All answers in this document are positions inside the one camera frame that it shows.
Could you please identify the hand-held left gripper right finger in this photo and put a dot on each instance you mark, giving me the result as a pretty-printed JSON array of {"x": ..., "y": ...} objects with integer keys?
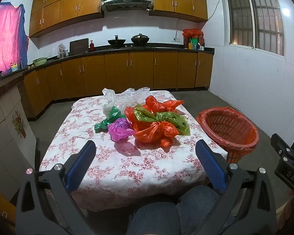
[{"x": 210, "y": 164}]

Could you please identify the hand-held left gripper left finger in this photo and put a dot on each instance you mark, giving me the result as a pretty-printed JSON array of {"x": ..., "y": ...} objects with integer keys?
[{"x": 80, "y": 162}]

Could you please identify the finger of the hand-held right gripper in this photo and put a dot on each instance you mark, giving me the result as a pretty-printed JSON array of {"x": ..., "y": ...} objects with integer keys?
[{"x": 279, "y": 143}]

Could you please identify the red plastic basket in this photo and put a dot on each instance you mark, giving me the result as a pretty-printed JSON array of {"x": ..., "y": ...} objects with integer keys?
[{"x": 231, "y": 127}]

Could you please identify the olive paw-print plastic bag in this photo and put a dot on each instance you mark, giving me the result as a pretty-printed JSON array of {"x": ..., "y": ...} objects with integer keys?
[{"x": 171, "y": 118}]

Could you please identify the orange plastic bag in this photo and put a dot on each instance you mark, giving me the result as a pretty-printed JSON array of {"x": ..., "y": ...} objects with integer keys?
[
  {"x": 154, "y": 133},
  {"x": 131, "y": 115},
  {"x": 161, "y": 104}
]

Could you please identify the person's knees in jeans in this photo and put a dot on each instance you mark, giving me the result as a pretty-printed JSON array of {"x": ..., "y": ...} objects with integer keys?
[{"x": 198, "y": 205}]

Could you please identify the purple plastic bag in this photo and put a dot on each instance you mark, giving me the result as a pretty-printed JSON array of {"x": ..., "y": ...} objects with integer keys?
[{"x": 120, "y": 128}]

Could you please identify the green plastic bag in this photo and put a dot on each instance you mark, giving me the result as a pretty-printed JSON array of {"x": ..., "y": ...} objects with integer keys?
[{"x": 112, "y": 117}]

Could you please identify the table with floral cloth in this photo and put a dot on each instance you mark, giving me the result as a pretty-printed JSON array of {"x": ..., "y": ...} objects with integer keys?
[{"x": 137, "y": 166}]

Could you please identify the white translucent plastic bag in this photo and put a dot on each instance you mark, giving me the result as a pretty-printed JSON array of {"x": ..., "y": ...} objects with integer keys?
[{"x": 109, "y": 102}]

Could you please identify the person's left leg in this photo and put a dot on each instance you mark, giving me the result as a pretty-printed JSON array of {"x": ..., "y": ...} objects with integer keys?
[{"x": 154, "y": 219}]

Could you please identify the clear crinkled plastic bag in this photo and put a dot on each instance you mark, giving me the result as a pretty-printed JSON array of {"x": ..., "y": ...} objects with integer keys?
[{"x": 134, "y": 95}]

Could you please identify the yellow plastic object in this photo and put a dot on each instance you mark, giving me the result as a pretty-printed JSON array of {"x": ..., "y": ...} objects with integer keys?
[{"x": 3, "y": 206}]

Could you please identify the row of wooden lower cabinets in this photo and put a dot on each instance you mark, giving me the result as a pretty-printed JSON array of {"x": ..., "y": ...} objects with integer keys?
[{"x": 117, "y": 73}]

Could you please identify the row of wooden cabinets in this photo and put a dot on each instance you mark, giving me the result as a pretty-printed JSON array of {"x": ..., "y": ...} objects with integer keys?
[
  {"x": 88, "y": 2},
  {"x": 117, "y": 73}
]

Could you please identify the green basin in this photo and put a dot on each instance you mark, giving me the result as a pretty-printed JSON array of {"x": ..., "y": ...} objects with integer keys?
[{"x": 40, "y": 61}]

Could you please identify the glass jar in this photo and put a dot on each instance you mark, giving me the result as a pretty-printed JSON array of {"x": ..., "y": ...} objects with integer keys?
[{"x": 61, "y": 51}]

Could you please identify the white cup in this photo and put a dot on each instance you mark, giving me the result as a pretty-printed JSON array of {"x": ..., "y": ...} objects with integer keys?
[{"x": 201, "y": 48}]

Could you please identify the dark cutting board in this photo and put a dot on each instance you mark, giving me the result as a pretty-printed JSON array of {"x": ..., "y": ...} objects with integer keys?
[{"x": 79, "y": 46}]

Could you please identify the colourful small box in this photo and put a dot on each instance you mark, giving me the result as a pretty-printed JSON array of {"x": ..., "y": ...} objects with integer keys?
[{"x": 14, "y": 67}]

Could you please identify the red bottle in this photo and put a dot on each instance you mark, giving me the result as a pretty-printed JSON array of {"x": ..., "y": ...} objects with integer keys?
[{"x": 91, "y": 46}]

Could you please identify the black kitchen countertop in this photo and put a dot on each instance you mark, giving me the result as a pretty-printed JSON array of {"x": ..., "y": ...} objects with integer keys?
[{"x": 161, "y": 48}]

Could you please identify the barred window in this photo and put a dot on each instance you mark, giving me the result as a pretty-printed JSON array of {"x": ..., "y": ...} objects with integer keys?
[{"x": 254, "y": 17}]

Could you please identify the red bag over condiment rack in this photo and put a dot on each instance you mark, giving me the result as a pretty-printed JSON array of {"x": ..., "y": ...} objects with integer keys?
[{"x": 192, "y": 35}]

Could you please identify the black wok with lid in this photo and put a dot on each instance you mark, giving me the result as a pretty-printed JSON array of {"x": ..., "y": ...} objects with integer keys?
[{"x": 140, "y": 39}]

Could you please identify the pink and blue cloth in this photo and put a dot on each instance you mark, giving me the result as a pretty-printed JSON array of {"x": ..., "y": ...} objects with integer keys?
[{"x": 7, "y": 39}]

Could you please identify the row of wooden upper cabinets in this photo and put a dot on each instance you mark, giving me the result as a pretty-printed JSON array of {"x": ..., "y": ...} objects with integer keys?
[{"x": 88, "y": 2}]

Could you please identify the wall outlet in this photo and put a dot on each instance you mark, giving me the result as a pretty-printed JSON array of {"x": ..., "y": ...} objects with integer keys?
[{"x": 176, "y": 39}]

